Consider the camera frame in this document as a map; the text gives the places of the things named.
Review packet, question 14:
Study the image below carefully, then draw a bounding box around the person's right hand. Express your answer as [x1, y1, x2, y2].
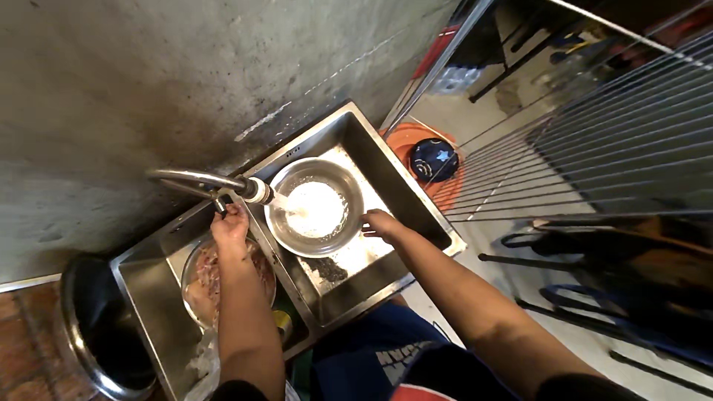
[361, 208, 407, 246]

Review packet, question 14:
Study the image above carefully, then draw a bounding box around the person's left hand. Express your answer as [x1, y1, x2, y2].
[211, 203, 250, 246]

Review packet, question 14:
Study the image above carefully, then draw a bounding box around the metal faucet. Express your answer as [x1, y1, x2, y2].
[147, 169, 275, 215]

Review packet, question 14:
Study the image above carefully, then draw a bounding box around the person's right forearm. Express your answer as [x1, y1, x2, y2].
[391, 225, 608, 401]

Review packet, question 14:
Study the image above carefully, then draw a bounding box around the person's left forearm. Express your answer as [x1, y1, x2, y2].
[214, 239, 285, 401]

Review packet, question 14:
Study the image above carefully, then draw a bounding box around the round stainless steel bowl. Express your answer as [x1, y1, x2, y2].
[264, 157, 364, 259]

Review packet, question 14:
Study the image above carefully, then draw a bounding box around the stainless steel double sink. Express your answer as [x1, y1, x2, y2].
[110, 101, 468, 401]

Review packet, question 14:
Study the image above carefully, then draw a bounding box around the pile of raw meat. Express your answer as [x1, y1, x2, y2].
[185, 238, 274, 326]

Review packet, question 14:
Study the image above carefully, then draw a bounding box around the dark blue star-patterned object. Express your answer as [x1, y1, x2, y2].
[409, 138, 460, 183]

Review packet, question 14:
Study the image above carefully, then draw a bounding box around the round bowl with silver rim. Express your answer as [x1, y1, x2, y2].
[182, 234, 276, 330]

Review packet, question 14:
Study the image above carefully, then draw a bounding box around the orange plastic basin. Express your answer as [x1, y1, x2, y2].
[382, 122, 465, 212]

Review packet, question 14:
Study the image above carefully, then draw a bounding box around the person's body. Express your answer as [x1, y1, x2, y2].
[285, 296, 521, 401]

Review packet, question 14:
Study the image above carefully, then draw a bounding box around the large black round pan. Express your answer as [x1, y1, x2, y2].
[59, 254, 159, 401]

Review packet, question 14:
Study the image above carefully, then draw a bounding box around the translucent plastic bag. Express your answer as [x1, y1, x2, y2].
[184, 327, 222, 401]

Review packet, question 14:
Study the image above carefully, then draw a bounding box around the pack of clear bottles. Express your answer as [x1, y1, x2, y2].
[428, 66, 484, 95]

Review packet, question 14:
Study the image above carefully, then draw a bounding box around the red object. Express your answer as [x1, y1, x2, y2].
[412, 23, 461, 80]

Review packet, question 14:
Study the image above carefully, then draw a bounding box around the black table with thin legs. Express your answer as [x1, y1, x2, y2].
[446, 0, 577, 104]

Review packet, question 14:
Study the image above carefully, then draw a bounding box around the metal wire rack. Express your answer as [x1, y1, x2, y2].
[379, 0, 713, 224]

